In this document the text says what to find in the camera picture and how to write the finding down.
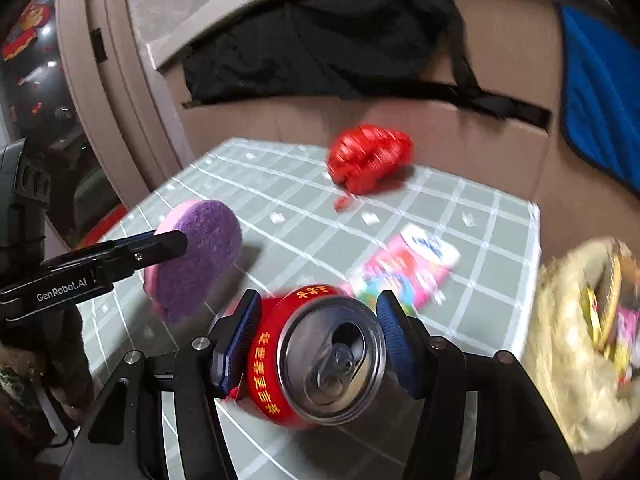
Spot red drink can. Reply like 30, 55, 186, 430
229, 284, 386, 429

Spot black cloth bag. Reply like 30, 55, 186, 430
183, 0, 551, 129

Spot green grid tablecloth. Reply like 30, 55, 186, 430
79, 139, 540, 479

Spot blue towel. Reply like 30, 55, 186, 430
556, 4, 639, 195

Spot purple pink sponge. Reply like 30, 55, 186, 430
143, 200, 242, 324

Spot pink snack wrapper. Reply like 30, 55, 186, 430
342, 223, 461, 315

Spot red plastic bag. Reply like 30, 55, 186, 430
326, 125, 413, 212

